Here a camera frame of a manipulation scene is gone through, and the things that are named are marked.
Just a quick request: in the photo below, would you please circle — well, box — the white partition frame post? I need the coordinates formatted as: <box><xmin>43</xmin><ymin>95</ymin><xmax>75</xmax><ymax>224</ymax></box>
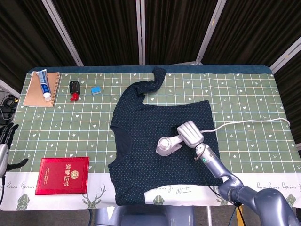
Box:
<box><xmin>135</xmin><ymin>0</ymin><xmax>146</xmax><ymax>66</ymax></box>
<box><xmin>0</xmin><ymin>79</ymin><xmax>21</xmax><ymax>99</ymax></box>
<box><xmin>269</xmin><ymin>43</ymin><xmax>301</xmax><ymax>73</ymax></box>
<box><xmin>195</xmin><ymin>0</ymin><xmax>227</xmax><ymax>65</ymax></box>
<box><xmin>41</xmin><ymin>0</ymin><xmax>84</xmax><ymax>66</ymax></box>

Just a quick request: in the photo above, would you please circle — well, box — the red certificate book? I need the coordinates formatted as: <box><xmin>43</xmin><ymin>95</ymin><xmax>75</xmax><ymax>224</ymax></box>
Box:
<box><xmin>34</xmin><ymin>156</ymin><xmax>90</xmax><ymax>195</ymax></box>

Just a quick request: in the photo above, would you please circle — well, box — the brown spiral notebook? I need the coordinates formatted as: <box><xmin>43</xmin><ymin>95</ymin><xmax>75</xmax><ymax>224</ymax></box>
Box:
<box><xmin>23</xmin><ymin>71</ymin><xmax>61</xmax><ymax>108</ymax></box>

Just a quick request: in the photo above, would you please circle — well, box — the black right hand cable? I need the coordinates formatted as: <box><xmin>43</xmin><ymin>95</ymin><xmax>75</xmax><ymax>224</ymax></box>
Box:
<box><xmin>204</xmin><ymin>178</ymin><xmax>243</xmax><ymax>210</ymax></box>

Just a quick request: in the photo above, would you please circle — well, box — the black left hand cable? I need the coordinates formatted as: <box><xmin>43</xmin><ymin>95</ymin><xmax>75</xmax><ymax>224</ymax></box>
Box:
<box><xmin>0</xmin><ymin>175</ymin><xmax>6</xmax><ymax>209</ymax></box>

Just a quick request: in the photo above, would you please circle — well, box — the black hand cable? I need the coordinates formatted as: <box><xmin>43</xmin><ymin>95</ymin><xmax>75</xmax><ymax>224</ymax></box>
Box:
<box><xmin>0</xmin><ymin>175</ymin><xmax>6</xmax><ymax>209</ymax></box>
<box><xmin>204</xmin><ymin>178</ymin><xmax>243</xmax><ymax>210</ymax></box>

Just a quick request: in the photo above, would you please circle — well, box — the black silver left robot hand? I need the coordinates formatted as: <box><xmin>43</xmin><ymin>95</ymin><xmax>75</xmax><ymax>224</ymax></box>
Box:
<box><xmin>0</xmin><ymin>122</ymin><xmax>29</xmax><ymax>176</ymax></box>

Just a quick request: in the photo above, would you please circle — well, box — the yellow floor tape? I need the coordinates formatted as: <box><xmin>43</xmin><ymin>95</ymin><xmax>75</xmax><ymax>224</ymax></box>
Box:
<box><xmin>236</xmin><ymin>206</ymin><xmax>245</xmax><ymax>226</ymax></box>

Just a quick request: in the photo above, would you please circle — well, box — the dark pleated curtain panel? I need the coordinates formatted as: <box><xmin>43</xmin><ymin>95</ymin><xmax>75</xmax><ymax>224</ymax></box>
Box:
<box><xmin>0</xmin><ymin>0</ymin><xmax>77</xmax><ymax>94</ymax></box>
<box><xmin>274</xmin><ymin>50</ymin><xmax>301</xmax><ymax>151</ymax></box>
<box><xmin>144</xmin><ymin>0</ymin><xmax>218</xmax><ymax>65</ymax></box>
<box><xmin>202</xmin><ymin>0</ymin><xmax>301</xmax><ymax>69</ymax></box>
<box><xmin>53</xmin><ymin>0</ymin><xmax>141</xmax><ymax>66</ymax></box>

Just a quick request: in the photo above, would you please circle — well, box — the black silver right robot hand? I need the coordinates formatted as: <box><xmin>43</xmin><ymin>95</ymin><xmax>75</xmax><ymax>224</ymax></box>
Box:
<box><xmin>172</xmin><ymin>120</ymin><xmax>205</xmax><ymax>149</ymax></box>

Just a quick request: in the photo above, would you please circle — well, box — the white table leg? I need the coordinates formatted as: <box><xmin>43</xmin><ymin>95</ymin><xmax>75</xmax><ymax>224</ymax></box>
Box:
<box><xmin>206</xmin><ymin>206</ymin><xmax>214</xmax><ymax>226</ymax></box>

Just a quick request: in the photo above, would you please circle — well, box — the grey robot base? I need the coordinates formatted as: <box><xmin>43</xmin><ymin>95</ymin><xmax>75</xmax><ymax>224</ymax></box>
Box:
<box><xmin>94</xmin><ymin>206</ymin><xmax>195</xmax><ymax>226</ymax></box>

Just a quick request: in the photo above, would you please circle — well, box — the green grid pattern tablecloth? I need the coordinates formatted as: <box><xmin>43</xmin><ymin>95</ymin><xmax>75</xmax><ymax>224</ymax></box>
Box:
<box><xmin>0</xmin><ymin>70</ymin><xmax>301</xmax><ymax>211</ymax></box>

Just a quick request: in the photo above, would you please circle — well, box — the white steamer power cord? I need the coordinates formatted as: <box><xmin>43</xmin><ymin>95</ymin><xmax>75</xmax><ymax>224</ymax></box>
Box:
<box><xmin>199</xmin><ymin>117</ymin><xmax>291</xmax><ymax>134</ymax></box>

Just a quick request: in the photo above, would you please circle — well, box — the white blue toothpaste tube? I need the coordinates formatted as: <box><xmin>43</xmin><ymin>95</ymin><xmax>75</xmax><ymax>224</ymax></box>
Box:
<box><xmin>35</xmin><ymin>69</ymin><xmax>52</xmax><ymax>101</ymax></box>

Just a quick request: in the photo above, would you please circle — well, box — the black bottle with red cap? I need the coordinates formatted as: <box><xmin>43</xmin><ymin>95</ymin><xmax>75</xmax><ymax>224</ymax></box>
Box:
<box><xmin>69</xmin><ymin>80</ymin><xmax>81</xmax><ymax>102</ymax></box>

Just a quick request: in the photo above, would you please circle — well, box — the black cable pile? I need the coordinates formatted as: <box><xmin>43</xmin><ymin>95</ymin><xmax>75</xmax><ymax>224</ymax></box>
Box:
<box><xmin>0</xmin><ymin>95</ymin><xmax>19</xmax><ymax>125</ymax></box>

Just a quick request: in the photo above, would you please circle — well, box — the dark blue dotted shirt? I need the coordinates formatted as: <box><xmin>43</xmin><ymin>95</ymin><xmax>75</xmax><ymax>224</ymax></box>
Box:
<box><xmin>107</xmin><ymin>67</ymin><xmax>224</xmax><ymax>206</ymax></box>

